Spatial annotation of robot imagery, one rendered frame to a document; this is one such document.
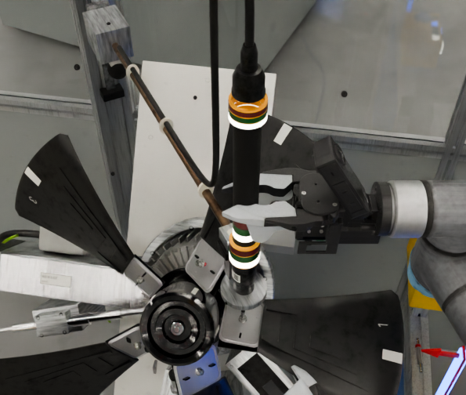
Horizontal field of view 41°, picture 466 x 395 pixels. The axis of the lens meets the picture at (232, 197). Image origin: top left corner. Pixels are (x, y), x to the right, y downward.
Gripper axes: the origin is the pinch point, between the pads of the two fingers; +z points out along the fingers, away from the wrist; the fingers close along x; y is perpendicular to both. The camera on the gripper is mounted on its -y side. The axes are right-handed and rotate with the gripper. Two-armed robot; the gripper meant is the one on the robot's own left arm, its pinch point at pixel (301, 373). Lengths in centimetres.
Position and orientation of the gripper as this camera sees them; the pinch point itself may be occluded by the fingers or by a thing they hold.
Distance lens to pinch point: 99.9
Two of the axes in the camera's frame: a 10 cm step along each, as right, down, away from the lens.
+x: 0.9, 6.4, 7.6
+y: -8.8, 4.1, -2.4
